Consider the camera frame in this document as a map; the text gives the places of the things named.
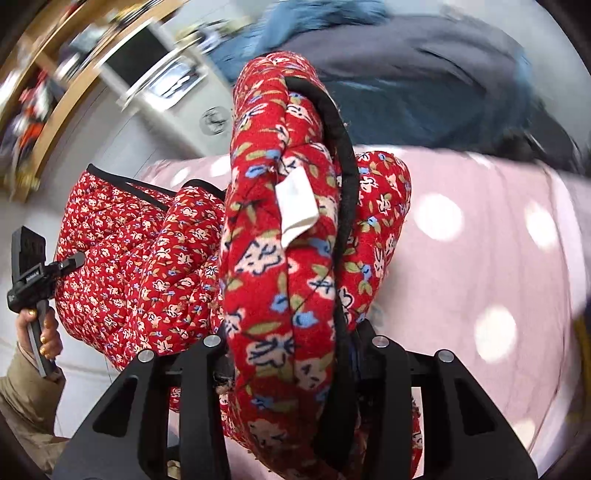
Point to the wooden bookcase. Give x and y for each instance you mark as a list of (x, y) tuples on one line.
[(50, 72)]

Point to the beige left sleeve forearm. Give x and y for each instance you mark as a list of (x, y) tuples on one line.
[(29, 405)]

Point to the red floral quilted jacket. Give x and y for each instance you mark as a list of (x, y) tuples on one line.
[(285, 262)]

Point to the white air conditioner unit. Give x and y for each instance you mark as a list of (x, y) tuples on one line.
[(174, 88)]

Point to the person's left hand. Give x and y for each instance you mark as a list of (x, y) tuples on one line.
[(51, 344)]

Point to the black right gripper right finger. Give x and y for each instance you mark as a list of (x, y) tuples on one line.
[(467, 435)]

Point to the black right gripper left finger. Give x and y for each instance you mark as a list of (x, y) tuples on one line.
[(157, 405)]

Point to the pink polka dot sheet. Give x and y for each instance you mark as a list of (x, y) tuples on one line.
[(494, 264)]

